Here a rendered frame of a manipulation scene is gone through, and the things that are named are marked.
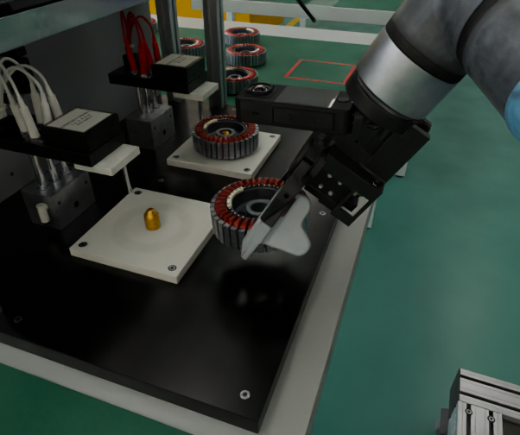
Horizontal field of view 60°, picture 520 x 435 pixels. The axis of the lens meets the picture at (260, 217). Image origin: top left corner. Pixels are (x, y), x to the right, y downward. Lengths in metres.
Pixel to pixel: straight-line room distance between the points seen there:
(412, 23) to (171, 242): 0.37
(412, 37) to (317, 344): 0.31
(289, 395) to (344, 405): 0.89
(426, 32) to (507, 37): 0.07
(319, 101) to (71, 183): 0.37
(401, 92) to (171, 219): 0.36
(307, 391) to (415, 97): 0.29
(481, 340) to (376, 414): 0.45
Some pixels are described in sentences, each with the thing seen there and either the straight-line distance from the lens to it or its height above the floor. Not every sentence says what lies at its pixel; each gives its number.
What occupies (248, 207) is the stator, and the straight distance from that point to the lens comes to 0.51.
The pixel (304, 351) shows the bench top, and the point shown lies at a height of 0.75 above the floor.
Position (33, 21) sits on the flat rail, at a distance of 0.55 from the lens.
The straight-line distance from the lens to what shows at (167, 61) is 0.76.
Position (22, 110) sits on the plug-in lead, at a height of 0.94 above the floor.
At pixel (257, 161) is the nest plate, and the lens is 0.73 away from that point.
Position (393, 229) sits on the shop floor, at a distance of 1.94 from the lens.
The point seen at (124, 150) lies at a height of 0.88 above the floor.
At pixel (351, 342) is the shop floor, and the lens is 1.48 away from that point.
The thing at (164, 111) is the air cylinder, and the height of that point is 0.82.
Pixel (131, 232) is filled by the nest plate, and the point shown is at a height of 0.78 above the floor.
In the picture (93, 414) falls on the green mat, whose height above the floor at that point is 0.75.
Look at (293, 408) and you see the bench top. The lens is 0.46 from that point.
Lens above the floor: 1.14
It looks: 36 degrees down
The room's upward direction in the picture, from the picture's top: straight up
